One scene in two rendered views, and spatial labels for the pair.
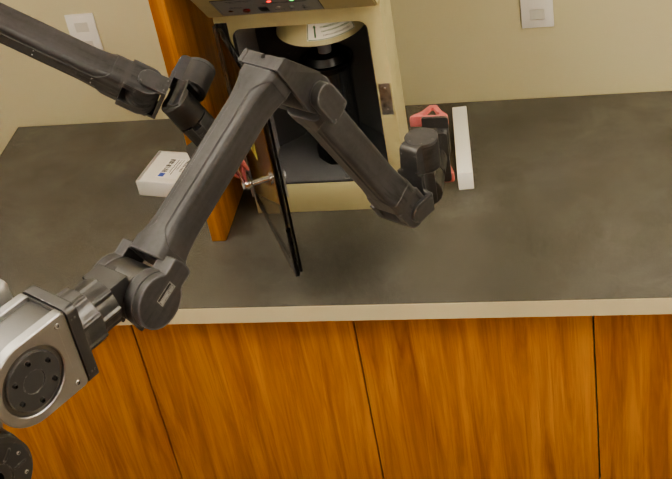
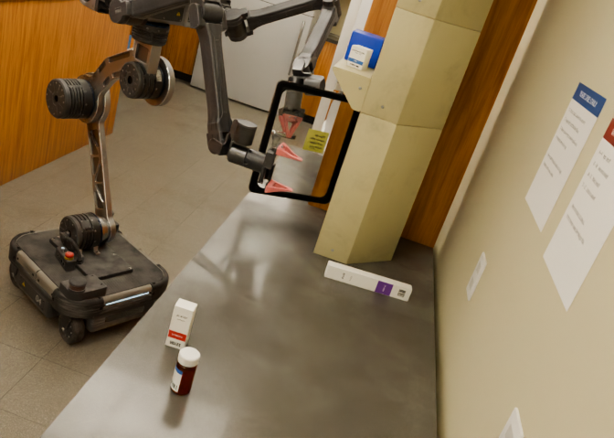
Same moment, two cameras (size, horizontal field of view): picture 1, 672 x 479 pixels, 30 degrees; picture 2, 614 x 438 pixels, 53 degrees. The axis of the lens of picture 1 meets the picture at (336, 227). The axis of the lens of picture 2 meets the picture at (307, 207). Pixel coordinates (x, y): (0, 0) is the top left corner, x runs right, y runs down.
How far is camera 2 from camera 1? 258 cm
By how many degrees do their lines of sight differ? 69
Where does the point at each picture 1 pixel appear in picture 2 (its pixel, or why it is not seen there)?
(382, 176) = (210, 101)
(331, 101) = (193, 15)
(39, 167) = not seen: hidden behind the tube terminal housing
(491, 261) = (243, 255)
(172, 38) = not seen: hidden behind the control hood
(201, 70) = (313, 81)
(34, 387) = not seen: outside the picture
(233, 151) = not seen: outside the picture
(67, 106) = not seen: hidden behind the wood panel
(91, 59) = (308, 48)
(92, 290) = not seen: outside the picture
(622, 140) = (363, 351)
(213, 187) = (153, 0)
